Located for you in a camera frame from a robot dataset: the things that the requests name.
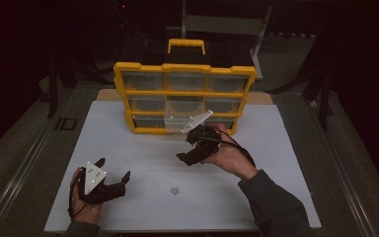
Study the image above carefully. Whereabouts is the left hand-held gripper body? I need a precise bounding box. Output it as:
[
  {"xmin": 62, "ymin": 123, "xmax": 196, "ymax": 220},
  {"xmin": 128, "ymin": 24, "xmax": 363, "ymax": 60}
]
[{"xmin": 78, "ymin": 161, "xmax": 126, "ymax": 205}]

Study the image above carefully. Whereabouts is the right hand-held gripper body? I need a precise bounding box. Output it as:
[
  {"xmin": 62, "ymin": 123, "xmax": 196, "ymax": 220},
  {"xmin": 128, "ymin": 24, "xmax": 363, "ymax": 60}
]
[{"xmin": 180, "ymin": 109, "xmax": 221, "ymax": 156}]

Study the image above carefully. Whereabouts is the clear plastic drawer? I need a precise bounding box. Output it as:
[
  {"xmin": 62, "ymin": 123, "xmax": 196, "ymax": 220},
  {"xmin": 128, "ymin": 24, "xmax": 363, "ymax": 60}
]
[{"xmin": 163, "ymin": 97, "xmax": 207, "ymax": 135}]

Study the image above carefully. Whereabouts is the yellow plastic organizer cabinet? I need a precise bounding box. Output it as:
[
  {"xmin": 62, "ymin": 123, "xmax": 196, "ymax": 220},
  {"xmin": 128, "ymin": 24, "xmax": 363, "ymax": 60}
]
[{"xmin": 113, "ymin": 38, "xmax": 259, "ymax": 136}]

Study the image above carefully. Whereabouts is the person's right hand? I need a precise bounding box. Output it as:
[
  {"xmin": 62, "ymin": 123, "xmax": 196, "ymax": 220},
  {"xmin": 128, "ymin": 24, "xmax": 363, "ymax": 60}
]
[{"xmin": 201, "ymin": 122, "xmax": 260, "ymax": 182}]

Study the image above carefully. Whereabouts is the person's left hand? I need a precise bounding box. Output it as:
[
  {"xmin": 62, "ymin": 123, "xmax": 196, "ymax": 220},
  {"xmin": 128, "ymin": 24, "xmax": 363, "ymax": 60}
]
[{"xmin": 70, "ymin": 167, "xmax": 105, "ymax": 226}]

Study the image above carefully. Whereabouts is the white board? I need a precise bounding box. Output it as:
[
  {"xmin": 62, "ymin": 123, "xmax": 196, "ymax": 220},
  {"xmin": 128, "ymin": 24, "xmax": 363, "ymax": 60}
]
[{"xmin": 43, "ymin": 100, "xmax": 323, "ymax": 234}]

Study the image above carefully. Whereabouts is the set of clear drawers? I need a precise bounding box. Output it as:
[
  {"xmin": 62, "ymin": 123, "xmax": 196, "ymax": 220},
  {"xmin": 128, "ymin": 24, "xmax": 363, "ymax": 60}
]
[{"xmin": 121, "ymin": 71, "xmax": 251, "ymax": 130}]

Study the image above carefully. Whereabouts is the black tripod stand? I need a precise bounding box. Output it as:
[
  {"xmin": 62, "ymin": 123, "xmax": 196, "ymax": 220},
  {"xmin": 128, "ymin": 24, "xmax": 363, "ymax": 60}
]
[
  {"xmin": 45, "ymin": 48, "xmax": 80, "ymax": 120},
  {"xmin": 265, "ymin": 29, "xmax": 337, "ymax": 132}
]

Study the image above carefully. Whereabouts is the grey metal stand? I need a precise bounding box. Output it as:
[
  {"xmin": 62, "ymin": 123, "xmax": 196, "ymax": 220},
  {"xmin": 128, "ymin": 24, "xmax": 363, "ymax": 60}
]
[{"xmin": 180, "ymin": 0, "xmax": 274, "ymax": 81}]

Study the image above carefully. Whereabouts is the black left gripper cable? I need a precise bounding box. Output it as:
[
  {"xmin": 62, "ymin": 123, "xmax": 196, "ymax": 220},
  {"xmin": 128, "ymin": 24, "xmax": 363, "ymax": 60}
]
[{"xmin": 67, "ymin": 169, "xmax": 88, "ymax": 221}]

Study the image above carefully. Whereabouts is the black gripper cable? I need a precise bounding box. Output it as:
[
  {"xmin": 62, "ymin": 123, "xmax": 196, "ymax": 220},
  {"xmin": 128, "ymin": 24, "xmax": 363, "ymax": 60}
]
[
  {"xmin": 206, "ymin": 129, "xmax": 257, "ymax": 169},
  {"xmin": 67, "ymin": 169, "xmax": 88, "ymax": 221}
]

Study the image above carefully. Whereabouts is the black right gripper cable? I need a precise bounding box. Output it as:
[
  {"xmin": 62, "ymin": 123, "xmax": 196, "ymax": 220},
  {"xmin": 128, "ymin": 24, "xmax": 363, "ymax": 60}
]
[{"xmin": 206, "ymin": 129, "xmax": 257, "ymax": 169}]

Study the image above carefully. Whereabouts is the metal floor rail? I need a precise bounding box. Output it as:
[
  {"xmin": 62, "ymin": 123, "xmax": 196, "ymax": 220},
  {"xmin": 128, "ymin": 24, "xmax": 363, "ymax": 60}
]
[
  {"xmin": 0, "ymin": 87, "xmax": 80, "ymax": 237},
  {"xmin": 304, "ymin": 95, "xmax": 379, "ymax": 237}
]

